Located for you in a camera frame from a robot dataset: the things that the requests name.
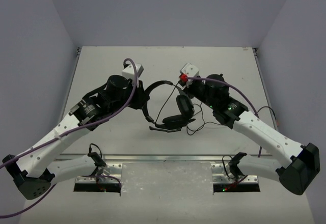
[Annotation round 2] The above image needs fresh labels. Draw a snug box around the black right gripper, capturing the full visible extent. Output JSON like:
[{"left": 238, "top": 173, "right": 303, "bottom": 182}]
[{"left": 179, "top": 78, "right": 217, "bottom": 110}]

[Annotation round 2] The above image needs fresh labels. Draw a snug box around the black headset with microphone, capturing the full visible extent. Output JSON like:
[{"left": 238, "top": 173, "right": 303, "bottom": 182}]
[{"left": 142, "top": 80, "right": 195, "bottom": 133}]

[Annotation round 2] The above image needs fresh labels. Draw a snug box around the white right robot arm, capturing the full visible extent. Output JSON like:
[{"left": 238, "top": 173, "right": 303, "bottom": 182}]
[{"left": 180, "top": 74, "right": 320, "bottom": 195}]

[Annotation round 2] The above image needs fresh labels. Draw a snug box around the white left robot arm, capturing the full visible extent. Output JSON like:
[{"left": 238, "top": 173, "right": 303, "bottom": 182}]
[{"left": 3, "top": 75, "right": 148, "bottom": 200}]

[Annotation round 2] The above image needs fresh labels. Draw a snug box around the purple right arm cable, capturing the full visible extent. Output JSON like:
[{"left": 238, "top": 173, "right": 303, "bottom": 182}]
[{"left": 187, "top": 76, "right": 261, "bottom": 158}]

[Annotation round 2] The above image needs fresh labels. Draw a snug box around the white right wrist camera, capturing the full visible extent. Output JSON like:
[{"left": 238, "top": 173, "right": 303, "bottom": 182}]
[{"left": 180, "top": 63, "right": 199, "bottom": 81}]

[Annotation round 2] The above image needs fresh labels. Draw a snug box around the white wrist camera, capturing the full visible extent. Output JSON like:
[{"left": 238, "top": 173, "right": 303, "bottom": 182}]
[
  {"left": 180, "top": 63, "right": 199, "bottom": 81},
  {"left": 121, "top": 64, "right": 144, "bottom": 80}
]

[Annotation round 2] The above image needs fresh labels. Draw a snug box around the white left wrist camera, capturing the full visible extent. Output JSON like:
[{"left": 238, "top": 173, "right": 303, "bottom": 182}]
[{"left": 121, "top": 64, "right": 144, "bottom": 80}]

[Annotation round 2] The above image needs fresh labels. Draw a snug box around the thin black left base wire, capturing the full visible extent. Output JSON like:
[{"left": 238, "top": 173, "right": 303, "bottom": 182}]
[{"left": 87, "top": 144, "right": 103, "bottom": 166}]

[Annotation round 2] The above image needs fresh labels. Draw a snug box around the thin black base wire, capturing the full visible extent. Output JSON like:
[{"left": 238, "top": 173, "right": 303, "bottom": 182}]
[
  {"left": 222, "top": 155, "right": 250, "bottom": 184},
  {"left": 87, "top": 144, "right": 103, "bottom": 166}
]

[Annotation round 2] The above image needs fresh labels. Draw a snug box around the thin black right base wire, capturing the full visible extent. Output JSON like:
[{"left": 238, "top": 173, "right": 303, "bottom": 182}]
[{"left": 222, "top": 155, "right": 250, "bottom": 184}]

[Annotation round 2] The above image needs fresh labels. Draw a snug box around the thin black side wire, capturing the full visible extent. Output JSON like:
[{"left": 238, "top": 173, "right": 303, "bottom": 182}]
[{"left": 256, "top": 106, "right": 280, "bottom": 128}]

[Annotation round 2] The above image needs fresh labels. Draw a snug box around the left aluminium base plate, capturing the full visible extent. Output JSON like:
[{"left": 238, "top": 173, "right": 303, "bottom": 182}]
[{"left": 75, "top": 162, "right": 123, "bottom": 184}]

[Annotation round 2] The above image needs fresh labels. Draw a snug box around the aluminium base plate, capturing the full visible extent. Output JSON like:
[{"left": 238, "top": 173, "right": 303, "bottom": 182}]
[
  {"left": 211, "top": 160, "right": 258, "bottom": 185},
  {"left": 75, "top": 162, "right": 123, "bottom": 184}
]

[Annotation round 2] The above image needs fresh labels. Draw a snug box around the right aluminium base plate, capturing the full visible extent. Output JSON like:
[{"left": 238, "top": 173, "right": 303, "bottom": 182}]
[{"left": 211, "top": 160, "right": 258, "bottom": 185}]

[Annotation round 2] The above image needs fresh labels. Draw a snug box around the aluminium table rail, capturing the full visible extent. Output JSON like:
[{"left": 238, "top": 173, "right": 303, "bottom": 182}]
[{"left": 56, "top": 153, "right": 271, "bottom": 162}]

